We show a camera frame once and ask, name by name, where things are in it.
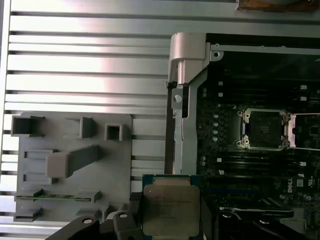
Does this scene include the silver square CPU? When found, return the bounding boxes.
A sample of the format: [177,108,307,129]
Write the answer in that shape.
[141,174,201,237]

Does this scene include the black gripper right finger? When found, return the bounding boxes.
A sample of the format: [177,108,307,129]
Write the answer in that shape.
[199,196,320,240]

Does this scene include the green RAM stick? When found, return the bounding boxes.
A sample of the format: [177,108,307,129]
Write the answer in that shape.
[14,193,92,202]

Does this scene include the thin wire locking lever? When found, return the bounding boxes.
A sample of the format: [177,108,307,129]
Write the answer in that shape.
[287,146,320,152]

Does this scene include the dark green motherboard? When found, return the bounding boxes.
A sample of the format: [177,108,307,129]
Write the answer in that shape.
[196,49,320,240]

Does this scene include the black RAM slot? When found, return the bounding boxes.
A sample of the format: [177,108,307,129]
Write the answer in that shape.
[216,156,308,168]
[217,167,306,179]
[217,80,308,92]
[217,91,308,102]

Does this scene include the black open PC case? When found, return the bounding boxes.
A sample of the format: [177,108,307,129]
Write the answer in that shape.
[163,31,320,240]

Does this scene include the CPU socket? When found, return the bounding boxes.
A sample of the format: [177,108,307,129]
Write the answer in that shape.
[235,107,291,151]

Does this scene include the metal socket cover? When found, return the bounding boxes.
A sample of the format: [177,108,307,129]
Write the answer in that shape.
[284,110,320,149]

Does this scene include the grey plastic parts rack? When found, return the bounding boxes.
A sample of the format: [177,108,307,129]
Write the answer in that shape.
[11,111,134,224]

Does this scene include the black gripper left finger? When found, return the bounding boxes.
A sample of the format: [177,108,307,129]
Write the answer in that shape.
[47,191,149,240]

